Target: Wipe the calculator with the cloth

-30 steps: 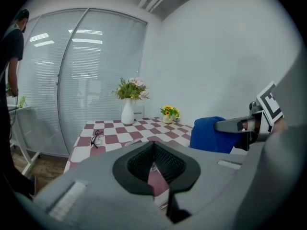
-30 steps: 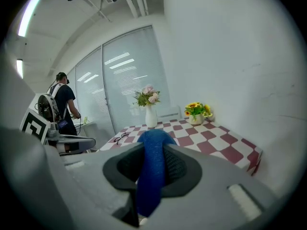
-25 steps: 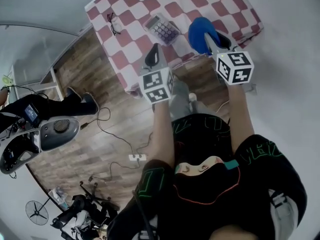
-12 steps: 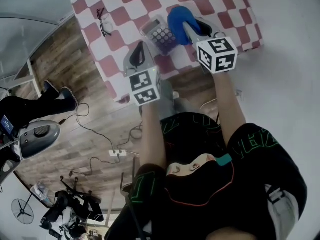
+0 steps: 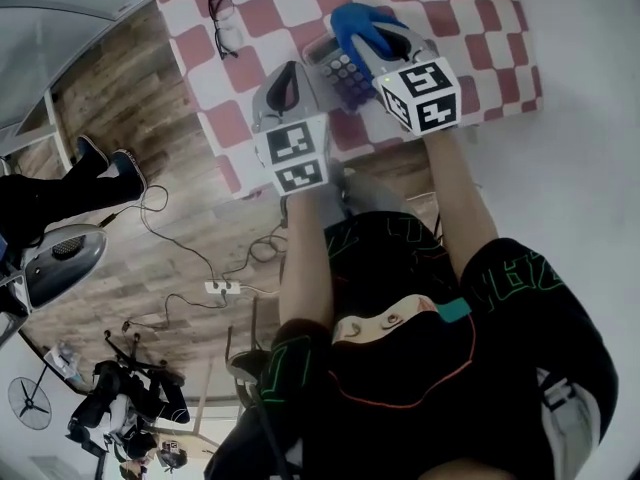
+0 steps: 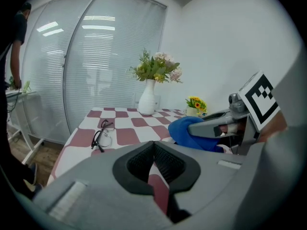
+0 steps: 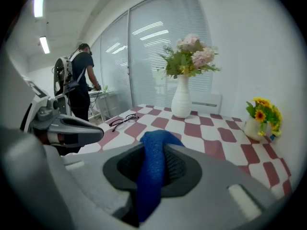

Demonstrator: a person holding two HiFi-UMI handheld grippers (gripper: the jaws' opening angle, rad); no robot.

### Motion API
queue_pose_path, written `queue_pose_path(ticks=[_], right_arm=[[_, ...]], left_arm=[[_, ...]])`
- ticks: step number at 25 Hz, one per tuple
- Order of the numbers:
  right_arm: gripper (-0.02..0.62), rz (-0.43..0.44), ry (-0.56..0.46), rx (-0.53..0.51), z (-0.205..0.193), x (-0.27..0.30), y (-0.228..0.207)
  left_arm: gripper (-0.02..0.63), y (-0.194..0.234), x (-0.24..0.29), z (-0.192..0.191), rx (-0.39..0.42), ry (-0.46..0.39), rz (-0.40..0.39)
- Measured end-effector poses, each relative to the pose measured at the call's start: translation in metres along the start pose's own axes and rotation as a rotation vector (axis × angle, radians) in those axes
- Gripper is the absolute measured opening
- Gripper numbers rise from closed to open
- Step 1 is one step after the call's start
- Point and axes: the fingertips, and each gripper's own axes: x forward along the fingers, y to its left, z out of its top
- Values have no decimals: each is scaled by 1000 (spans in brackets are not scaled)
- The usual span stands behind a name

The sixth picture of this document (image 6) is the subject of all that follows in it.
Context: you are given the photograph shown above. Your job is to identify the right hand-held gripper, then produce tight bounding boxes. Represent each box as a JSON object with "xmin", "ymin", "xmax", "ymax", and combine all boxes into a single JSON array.
[{"xmin": 188, "ymin": 70, "xmax": 281, "ymax": 156}]

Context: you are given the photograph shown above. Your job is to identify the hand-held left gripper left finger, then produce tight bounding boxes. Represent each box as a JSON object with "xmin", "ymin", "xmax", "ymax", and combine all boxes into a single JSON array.
[{"xmin": 33, "ymin": 140, "xmax": 174, "ymax": 230}]

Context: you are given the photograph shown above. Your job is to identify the person's right forearm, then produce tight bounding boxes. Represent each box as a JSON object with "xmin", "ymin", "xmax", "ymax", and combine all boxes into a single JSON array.
[{"xmin": 260, "ymin": 111, "xmax": 289, "ymax": 142}]

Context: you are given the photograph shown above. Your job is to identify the blue cloth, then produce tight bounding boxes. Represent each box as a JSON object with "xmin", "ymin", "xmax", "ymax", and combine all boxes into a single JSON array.
[{"xmin": 167, "ymin": 115, "xmax": 225, "ymax": 153}]

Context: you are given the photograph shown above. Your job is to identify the white ribbed vase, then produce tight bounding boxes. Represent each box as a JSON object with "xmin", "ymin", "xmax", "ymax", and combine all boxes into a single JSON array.
[{"xmin": 137, "ymin": 79, "xmax": 157, "ymax": 116}]

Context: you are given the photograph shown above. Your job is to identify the pink green flower bouquet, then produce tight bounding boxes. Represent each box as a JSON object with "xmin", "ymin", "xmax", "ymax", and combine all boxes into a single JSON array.
[{"xmin": 126, "ymin": 48, "xmax": 183, "ymax": 84}]

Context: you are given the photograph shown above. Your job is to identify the black eyeglasses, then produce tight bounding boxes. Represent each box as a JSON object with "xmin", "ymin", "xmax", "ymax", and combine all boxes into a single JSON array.
[{"xmin": 91, "ymin": 119, "xmax": 116, "ymax": 153}]

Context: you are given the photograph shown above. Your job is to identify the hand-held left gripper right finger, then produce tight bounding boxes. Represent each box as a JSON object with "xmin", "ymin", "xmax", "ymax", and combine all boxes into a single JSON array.
[{"xmin": 153, "ymin": 140, "xmax": 263, "ymax": 225}]

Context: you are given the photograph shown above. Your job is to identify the small yellow flower pot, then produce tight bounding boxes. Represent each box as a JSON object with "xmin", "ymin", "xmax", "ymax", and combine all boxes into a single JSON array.
[{"xmin": 184, "ymin": 95, "xmax": 208, "ymax": 117}]

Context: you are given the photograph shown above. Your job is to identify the red white checkered tablecloth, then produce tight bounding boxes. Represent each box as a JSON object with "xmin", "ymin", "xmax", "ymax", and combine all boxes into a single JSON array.
[{"xmin": 46, "ymin": 107, "xmax": 231, "ymax": 214}]

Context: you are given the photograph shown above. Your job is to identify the white side desk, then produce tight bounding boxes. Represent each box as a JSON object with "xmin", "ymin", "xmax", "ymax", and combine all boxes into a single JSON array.
[{"xmin": 5, "ymin": 90, "xmax": 45, "ymax": 165}]

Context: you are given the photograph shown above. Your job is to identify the glass partition with blinds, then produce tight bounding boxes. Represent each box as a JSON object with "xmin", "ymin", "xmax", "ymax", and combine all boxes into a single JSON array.
[{"xmin": 21, "ymin": 0, "xmax": 168, "ymax": 145}]

